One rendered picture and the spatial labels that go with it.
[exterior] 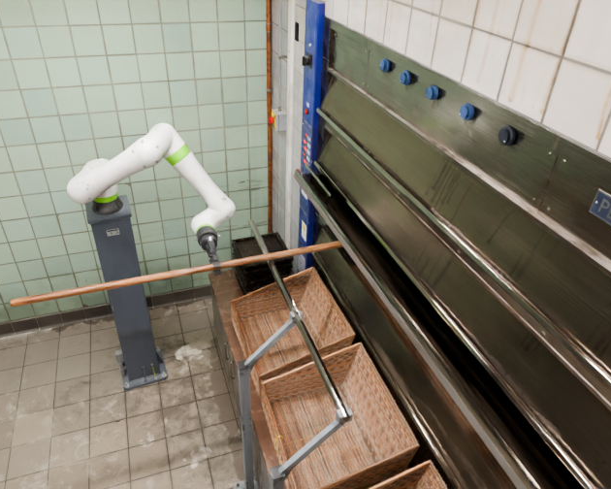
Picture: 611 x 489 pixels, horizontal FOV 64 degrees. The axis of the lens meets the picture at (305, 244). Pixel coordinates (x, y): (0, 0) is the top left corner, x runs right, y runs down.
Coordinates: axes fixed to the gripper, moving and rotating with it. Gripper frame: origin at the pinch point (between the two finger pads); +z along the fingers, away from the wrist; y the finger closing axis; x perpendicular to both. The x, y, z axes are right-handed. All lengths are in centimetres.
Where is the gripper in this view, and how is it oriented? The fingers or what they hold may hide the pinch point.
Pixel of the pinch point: (216, 266)
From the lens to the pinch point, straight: 215.4
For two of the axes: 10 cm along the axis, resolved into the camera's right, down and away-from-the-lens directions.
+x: -9.4, 1.6, -2.9
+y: -0.4, 8.3, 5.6
